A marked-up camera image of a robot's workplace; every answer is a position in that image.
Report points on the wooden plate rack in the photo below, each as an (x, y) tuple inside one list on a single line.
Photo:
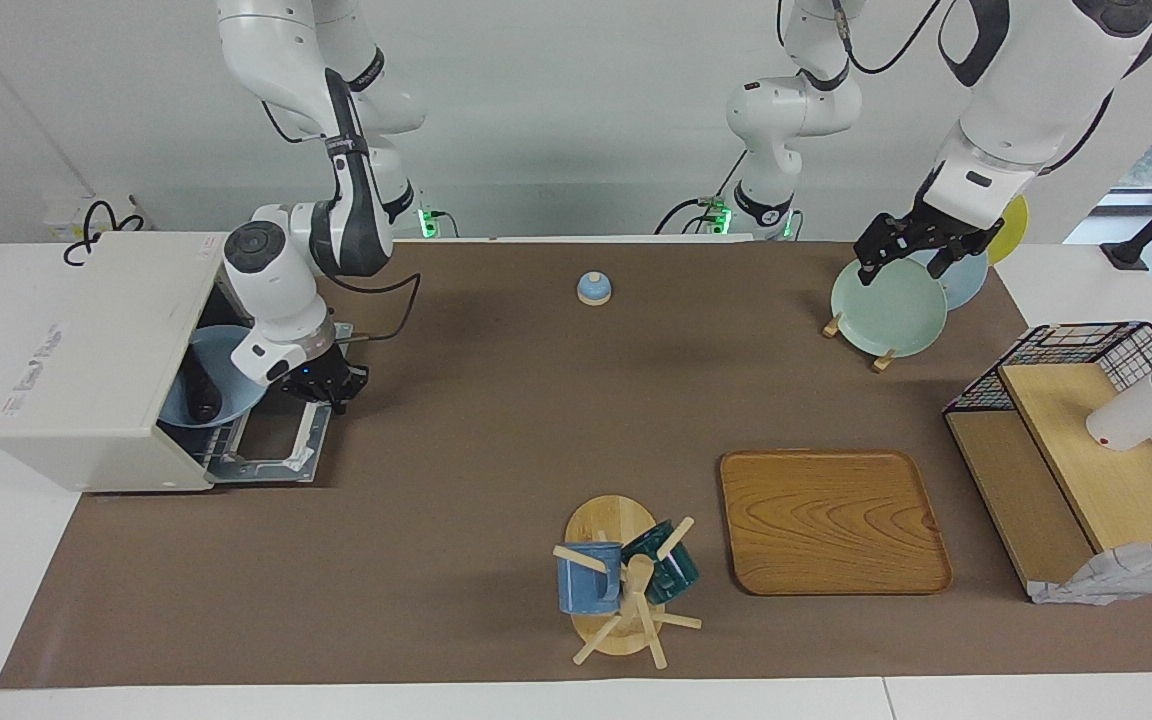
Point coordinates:
[(831, 326)]

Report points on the cream toaster oven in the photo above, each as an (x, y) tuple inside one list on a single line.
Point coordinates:
[(86, 360)]

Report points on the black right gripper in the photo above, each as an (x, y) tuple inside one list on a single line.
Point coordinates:
[(311, 370)]

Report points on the blue ceramic mug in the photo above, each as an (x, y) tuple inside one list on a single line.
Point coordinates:
[(586, 590)]

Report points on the wooden mug tree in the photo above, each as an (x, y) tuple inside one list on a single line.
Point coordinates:
[(606, 520)]

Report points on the rectangular wooden tray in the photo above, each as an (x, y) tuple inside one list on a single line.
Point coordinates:
[(831, 520)]

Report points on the glass oven door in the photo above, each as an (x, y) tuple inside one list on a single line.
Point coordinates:
[(266, 472)]

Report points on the small blue lidded jar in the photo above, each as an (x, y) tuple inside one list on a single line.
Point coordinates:
[(594, 290)]

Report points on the grey white patterned cloth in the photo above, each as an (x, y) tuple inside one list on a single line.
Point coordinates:
[(1116, 575)]

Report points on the brown table mat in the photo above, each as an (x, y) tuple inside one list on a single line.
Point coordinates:
[(486, 450)]

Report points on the white cup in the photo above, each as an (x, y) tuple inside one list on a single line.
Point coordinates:
[(1131, 415)]

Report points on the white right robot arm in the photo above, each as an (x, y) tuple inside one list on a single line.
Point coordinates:
[(276, 290)]

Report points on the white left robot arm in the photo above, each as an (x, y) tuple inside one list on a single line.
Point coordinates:
[(1036, 80)]

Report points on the pale blue racked plate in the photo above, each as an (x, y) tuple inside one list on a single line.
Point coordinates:
[(966, 285)]

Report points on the yellow plate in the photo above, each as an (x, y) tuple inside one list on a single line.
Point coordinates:
[(1014, 230)]

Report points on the dark purple eggplant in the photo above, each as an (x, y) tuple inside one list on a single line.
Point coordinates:
[(204, 400)]

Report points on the light blue serving plate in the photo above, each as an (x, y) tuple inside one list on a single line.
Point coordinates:
[(213, 346)]

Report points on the pale green plate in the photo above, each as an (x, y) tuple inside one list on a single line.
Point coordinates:
[(886, 310)]

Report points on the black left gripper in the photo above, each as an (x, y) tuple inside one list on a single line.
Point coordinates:
[(941, 228)]

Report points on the dark green ceramic mug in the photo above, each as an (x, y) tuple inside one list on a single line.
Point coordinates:
[(676, 575)]

